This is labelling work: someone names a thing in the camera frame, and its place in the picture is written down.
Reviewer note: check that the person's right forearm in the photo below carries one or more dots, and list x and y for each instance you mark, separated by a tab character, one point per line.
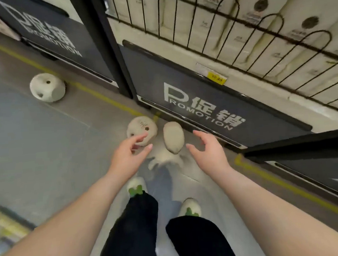
275	220

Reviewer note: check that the person's white green shoe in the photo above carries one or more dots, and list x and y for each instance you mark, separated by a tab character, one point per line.
137	185
189	207

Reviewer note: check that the black shelf post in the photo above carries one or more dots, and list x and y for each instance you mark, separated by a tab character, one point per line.
107	49

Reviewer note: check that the person's left white green shoe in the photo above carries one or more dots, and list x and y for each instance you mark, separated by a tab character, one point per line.
137	185

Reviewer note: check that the person's right white green shoe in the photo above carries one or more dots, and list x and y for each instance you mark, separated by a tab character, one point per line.
189	207

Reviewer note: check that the person's left black trouser leg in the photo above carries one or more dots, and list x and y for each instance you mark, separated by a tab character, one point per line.
131	237

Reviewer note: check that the person's right black trouser leg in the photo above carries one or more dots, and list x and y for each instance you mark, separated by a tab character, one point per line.
200	243

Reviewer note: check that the person's right thumb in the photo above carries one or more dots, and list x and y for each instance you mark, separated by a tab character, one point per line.
193	150

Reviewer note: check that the person's right hand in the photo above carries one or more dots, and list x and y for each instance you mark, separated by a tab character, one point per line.
210	158

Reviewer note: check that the dark grey sign panel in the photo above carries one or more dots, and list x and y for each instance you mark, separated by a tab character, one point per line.
327	175
59	38
202	100

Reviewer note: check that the person's left thumb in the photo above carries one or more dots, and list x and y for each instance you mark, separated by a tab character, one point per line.
146	152

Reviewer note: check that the person's black trouser leg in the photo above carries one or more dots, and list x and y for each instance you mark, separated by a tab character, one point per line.
200	243
131	237

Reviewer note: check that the person's left hand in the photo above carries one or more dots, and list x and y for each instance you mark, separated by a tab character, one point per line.
125	162

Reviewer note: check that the person's left forearm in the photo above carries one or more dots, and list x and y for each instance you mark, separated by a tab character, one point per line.
63	231

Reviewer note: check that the yellow price label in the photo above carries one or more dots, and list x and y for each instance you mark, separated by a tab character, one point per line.
216	78

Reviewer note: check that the row of white roll packs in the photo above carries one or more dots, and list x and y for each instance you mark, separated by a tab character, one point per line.
236	13

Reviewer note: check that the black shelf frame bar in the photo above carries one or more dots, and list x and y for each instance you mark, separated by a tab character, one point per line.
301	146

